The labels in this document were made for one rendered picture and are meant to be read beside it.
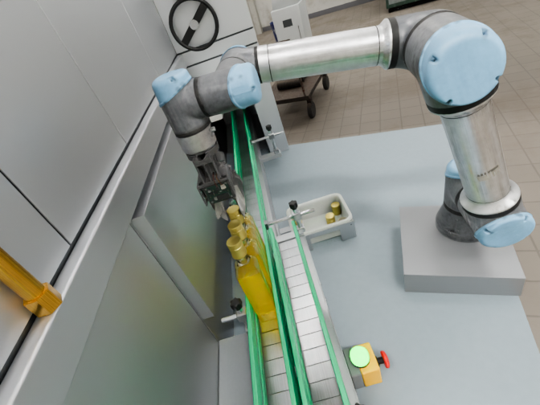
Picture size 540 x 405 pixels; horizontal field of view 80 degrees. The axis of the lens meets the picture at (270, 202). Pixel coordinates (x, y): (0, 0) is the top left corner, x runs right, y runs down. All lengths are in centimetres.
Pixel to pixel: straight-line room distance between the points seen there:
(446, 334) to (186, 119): 82
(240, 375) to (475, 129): 73
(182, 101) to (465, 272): 82
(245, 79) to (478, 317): 83
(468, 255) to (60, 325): 95
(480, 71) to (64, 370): 68
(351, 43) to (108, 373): 69
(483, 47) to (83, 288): 65
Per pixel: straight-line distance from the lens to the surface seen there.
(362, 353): 86
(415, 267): 102
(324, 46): 72
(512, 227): 88
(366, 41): 73
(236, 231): 76
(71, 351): 45
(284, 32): 674
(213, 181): 69
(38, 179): 51
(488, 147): 75
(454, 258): 105
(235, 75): 61
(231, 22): 166
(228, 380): 88
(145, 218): 65
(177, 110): 64
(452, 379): 95
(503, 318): 105
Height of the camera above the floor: 162
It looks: 36 degrees down
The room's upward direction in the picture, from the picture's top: 21 degrees counter-clockwise
